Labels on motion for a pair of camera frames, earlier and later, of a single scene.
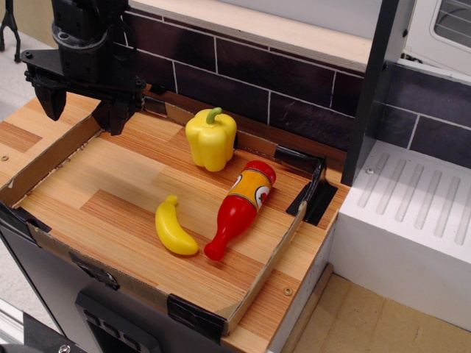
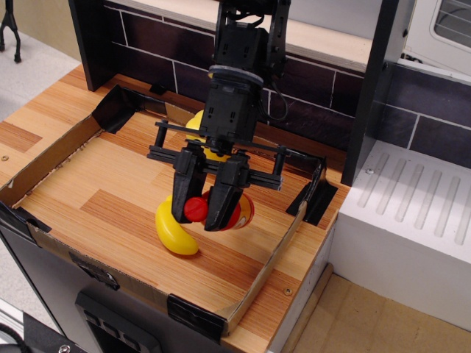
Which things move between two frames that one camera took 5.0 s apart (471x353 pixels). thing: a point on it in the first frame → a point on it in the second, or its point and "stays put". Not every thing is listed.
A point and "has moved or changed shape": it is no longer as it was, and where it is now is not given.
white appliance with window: [438, 40] stays put
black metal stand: [9, 21] stays put
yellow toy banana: [171, 230] stays put
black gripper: [85, 62] → [229, 129]
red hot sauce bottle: [238, 210] has moved or changed shape
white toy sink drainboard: [404, 231] stays put
